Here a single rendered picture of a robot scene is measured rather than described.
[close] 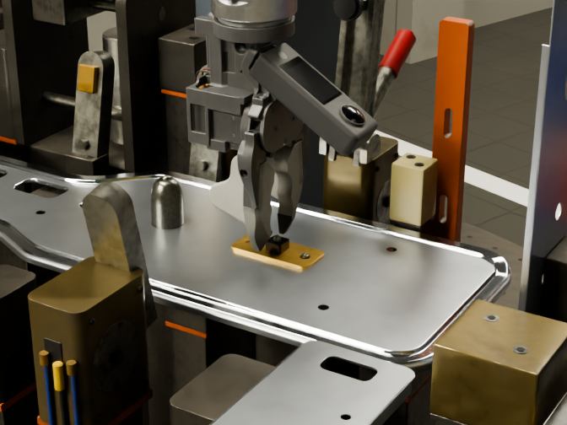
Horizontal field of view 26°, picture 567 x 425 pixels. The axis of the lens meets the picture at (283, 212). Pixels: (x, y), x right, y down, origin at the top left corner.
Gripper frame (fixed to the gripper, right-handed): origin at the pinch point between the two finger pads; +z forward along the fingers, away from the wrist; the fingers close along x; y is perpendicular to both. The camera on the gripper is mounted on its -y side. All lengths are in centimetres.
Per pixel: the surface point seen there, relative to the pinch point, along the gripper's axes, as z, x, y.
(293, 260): 1.9, 1.4, -2.5
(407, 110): 102, -292, 125
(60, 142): 5.2, -17.5, 41.8
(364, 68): -11.9, -14.1, -1.4
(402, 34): -12.4, -25.0, -0.1
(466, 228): 32, -73, 11
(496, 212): 102, -225, 64
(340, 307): 2.3, 6.3, -10.2
